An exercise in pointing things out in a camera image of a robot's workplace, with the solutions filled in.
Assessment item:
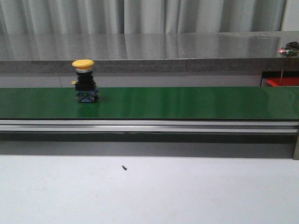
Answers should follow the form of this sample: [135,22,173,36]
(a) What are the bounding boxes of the grey stone counter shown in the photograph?
[0,31,299,74]

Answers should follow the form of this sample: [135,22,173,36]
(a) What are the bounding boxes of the green conveyor belt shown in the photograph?
[0,87,299,120]

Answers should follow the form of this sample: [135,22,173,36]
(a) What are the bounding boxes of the red plastic tray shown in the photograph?
[265,77,299,87]

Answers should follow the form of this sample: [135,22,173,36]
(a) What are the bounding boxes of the circuit board with red LED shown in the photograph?
[278,42,299,56]

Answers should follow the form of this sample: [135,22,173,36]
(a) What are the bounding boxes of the grey curtain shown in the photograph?
[0,0,286,35]

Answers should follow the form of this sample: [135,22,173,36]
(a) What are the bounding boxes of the aluminium conveyor frame rail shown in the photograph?
[0,120,299,160]

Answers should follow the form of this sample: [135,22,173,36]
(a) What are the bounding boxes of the red and black wire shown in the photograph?
[279,55,292,87]

